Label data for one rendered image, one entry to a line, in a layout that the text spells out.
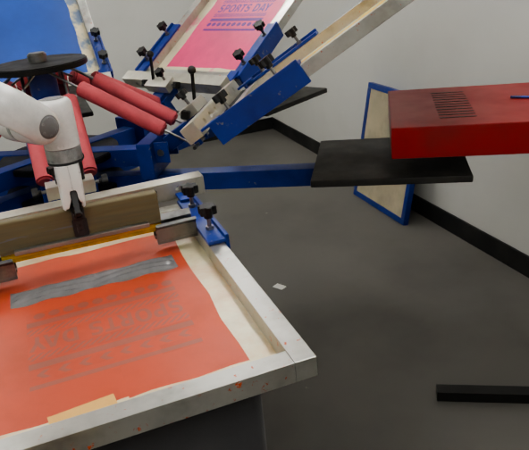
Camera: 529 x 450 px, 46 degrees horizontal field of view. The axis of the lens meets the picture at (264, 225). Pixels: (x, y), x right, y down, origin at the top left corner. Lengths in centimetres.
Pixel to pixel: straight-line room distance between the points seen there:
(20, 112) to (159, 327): 47
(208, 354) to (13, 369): 35
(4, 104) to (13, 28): 202
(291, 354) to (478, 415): 149
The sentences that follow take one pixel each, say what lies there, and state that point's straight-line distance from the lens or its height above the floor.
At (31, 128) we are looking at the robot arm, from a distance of 127.
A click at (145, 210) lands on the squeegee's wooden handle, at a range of 146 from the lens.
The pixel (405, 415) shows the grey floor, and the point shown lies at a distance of 242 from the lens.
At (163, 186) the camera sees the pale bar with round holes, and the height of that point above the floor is 104.
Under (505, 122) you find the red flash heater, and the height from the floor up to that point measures 110.
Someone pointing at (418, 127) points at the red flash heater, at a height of 110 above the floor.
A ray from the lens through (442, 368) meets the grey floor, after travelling 264.
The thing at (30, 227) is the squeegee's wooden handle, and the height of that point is 109.
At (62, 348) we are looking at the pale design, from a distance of 123.
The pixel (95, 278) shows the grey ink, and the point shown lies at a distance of 144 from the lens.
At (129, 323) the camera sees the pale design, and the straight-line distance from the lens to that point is 125.
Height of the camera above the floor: 159
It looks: 24 degrees down
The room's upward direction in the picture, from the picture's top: 6 degrees counter-clockwise
